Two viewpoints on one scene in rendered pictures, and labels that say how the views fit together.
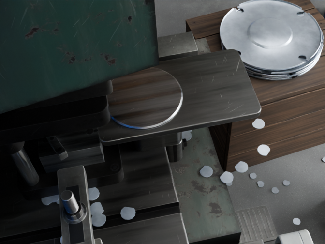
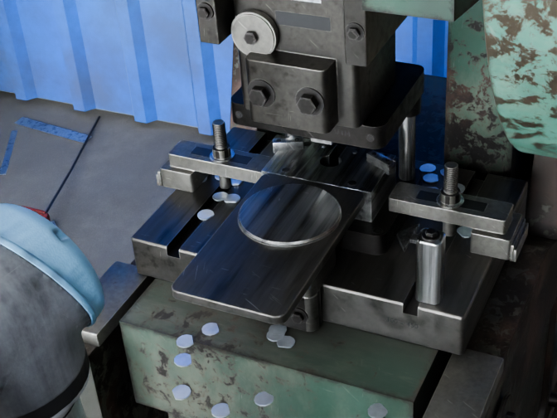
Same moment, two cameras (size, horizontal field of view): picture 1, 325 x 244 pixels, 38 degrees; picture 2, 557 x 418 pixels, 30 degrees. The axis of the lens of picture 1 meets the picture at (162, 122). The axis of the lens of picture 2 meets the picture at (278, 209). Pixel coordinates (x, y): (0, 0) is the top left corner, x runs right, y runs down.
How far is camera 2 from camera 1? 1.32 m
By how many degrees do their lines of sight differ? 79
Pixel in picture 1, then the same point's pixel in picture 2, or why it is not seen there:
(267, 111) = not seen: outside the picture
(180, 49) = (436, 406)
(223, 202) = (162, 325)
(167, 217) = (172, 236)
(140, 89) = (299, 213)
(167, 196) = (192, 245)
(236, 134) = not seen: outside the picture
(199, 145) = (249, 341)
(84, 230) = (199, 156)
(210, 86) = (247, 267)
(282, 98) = not seen: outside the picture
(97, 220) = (220, 195)
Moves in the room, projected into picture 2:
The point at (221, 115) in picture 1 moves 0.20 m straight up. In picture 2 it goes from (201, 257) to (180, 104)
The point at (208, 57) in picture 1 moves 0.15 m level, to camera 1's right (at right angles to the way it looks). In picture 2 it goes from (293, 286) to (213, 371)
